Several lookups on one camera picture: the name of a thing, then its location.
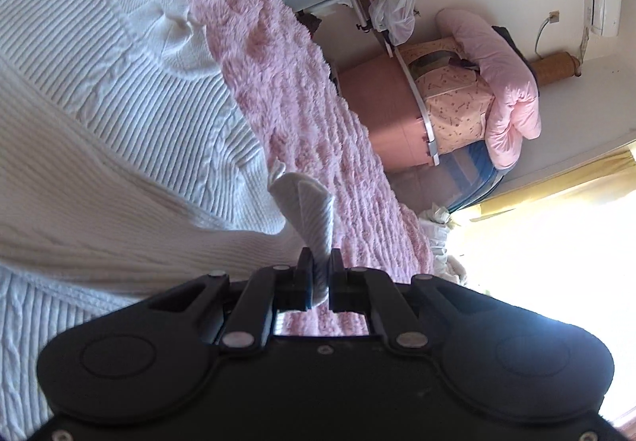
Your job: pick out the rolled bamboo mat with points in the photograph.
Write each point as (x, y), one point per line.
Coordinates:
(559, 67)

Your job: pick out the black cloth item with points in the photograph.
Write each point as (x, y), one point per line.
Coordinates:
(516, 43)

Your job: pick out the pink fluffy blanket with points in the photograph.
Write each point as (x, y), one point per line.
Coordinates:
(298, 98)

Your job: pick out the white crumpled cloth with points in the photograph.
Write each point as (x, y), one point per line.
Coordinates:
(442, 242)

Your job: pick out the floral patterned storage bag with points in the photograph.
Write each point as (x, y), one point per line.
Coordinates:
(457, 108)

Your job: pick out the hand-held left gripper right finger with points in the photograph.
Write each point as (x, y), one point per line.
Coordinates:
(340, 282)

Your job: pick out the beige wall socket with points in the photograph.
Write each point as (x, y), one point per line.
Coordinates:
(554, 16)

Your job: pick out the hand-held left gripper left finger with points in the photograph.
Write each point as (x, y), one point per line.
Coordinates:
(303, 282)

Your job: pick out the brown plastic storage box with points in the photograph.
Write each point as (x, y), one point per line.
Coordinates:
(382, 108)

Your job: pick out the pink padded duvet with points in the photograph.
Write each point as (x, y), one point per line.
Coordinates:
(502, 88)

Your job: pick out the white ribbed knit sweater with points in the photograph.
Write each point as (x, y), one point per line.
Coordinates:
(114, 123)

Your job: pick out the yellow curtain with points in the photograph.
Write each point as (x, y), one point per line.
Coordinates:
(571, 177)

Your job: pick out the blue striped storage bag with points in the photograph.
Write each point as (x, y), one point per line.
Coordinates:
(472, 177)

